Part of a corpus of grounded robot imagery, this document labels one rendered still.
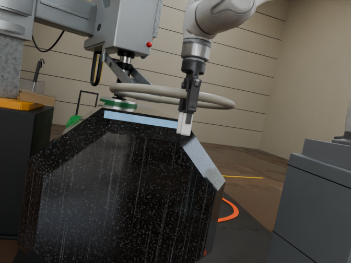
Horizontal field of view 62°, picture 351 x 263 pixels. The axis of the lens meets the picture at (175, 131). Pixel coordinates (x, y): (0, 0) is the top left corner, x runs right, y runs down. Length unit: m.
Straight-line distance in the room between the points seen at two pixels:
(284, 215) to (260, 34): 7.02
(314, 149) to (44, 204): 1.17
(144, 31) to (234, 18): 0.98
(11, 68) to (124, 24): 0.79
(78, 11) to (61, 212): 1.44
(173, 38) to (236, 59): 1.76
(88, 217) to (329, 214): 0.96
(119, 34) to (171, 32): 5.49
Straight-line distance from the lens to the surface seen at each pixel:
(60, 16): 2.20
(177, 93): 0.91
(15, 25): 2.04
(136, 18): 1.70
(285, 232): 1.53
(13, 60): 2.08
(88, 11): 2.28
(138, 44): 1.68
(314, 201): 1.39
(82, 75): 6.65
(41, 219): 1.26
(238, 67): 7.83
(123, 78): 1.55
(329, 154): 1.42
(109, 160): 1.17
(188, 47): 0.92
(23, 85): 4.45
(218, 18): 0.80
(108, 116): 1.19
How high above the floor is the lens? 0.95
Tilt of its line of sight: 6 degrees down
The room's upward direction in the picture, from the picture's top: 10 degrees clockwise
